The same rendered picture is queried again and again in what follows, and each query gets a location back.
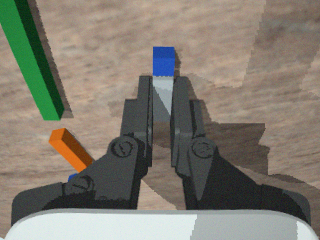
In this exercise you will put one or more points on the grey rod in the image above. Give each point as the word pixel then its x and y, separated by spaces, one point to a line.
pixel 162 98

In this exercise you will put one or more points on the green flat bar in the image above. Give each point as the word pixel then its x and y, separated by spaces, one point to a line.
pixel 20 30

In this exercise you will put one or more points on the orange rod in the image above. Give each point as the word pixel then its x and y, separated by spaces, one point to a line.
pixel 69 148

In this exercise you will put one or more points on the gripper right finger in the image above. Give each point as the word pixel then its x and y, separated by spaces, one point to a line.
pixel 216 183

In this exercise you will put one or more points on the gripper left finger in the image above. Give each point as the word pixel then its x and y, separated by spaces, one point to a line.
pixel 112 181

